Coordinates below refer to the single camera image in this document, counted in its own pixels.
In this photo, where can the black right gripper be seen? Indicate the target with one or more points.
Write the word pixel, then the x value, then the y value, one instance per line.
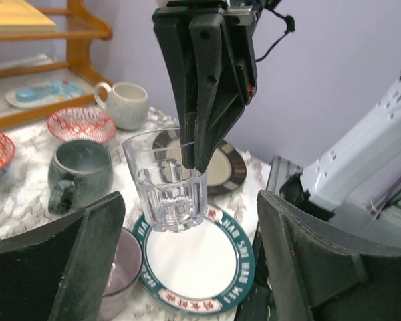
pixel 208 50

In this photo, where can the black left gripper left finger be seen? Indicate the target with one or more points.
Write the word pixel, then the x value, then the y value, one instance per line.
pixel 59 271

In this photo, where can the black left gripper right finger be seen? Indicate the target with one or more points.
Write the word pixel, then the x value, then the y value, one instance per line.
pixel 319 272

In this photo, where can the clear octagonal glass tumbler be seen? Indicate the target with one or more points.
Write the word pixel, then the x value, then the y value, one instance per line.
pixel 173 194

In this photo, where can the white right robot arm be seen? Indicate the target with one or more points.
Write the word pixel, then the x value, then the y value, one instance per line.
pixel 372 143

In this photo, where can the purple glass mug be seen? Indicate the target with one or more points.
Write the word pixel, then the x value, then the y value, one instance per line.
pixel 123 276

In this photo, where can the white speckled mug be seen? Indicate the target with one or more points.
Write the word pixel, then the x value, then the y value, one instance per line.
pixel 124 102

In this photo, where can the grey-green ceramic mug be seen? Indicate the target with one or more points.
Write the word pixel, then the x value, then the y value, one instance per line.
pixel 80 173

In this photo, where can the dark rimmed beige plate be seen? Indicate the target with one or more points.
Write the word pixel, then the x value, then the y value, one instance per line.
pixel 226 171

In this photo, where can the green rimmed white plate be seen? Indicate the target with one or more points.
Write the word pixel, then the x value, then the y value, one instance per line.
pixel 203 271

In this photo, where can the red patterned bowl near mug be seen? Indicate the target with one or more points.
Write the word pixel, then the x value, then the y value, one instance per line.
pixel 81 123

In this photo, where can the yellow book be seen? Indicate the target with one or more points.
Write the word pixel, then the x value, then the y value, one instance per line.
pixel 21 17

